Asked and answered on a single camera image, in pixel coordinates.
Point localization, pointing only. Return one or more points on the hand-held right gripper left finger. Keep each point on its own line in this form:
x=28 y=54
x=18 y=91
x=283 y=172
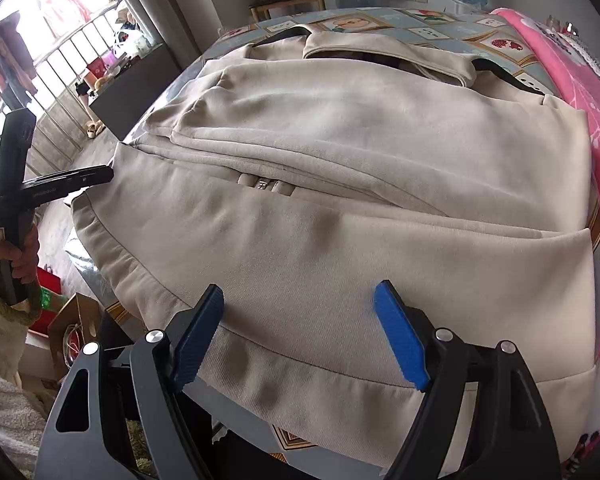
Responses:
x=197 y=340

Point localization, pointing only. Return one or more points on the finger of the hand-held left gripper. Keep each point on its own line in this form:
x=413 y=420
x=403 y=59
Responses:
x=90 y=177

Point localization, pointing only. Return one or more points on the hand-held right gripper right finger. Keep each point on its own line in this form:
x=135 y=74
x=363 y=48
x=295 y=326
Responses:
x=400 y=335

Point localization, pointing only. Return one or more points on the beige zip jacket black trim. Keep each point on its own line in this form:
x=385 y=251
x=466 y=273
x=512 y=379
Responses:
x=330 y=185

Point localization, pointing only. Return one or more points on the person's left forearm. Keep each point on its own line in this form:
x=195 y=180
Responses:
x=0 y=330

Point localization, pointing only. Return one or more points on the person's left hand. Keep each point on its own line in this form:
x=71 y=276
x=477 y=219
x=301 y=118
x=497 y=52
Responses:
x=27 y=260

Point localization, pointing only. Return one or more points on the beige slipper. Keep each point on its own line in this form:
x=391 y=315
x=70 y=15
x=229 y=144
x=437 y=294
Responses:
x=94 y=128

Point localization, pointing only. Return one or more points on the hanging dark garment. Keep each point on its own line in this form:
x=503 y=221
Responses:
x=7 y=60

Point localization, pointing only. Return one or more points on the dark low cabinet with clutter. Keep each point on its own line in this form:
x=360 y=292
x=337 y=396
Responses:
x=140 y=90

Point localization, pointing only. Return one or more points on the red box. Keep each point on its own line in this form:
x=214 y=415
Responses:
x=96 y=67

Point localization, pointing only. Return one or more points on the red gift bag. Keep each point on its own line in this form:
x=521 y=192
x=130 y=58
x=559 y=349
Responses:
x=45 y=280

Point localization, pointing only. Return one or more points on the metal window railing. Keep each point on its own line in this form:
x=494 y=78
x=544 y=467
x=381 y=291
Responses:
x=80 y=32

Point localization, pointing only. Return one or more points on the white plastic bag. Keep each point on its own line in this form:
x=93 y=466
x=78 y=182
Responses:
x=132 y=44

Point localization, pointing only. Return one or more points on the hanging pink cloth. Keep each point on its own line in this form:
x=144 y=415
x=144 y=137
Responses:
x=72 y=5

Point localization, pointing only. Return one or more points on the grey curtain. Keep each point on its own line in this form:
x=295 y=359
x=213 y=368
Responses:
x=150 y=0

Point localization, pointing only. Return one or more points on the patterned plastic tablecloth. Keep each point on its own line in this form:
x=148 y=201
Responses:
x=430 y=35

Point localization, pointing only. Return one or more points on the pink floral blanket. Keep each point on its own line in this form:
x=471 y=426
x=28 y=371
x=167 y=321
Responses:
x=567 y=75

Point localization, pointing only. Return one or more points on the white lace cloth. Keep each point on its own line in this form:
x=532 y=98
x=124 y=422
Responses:
x=587 y=55

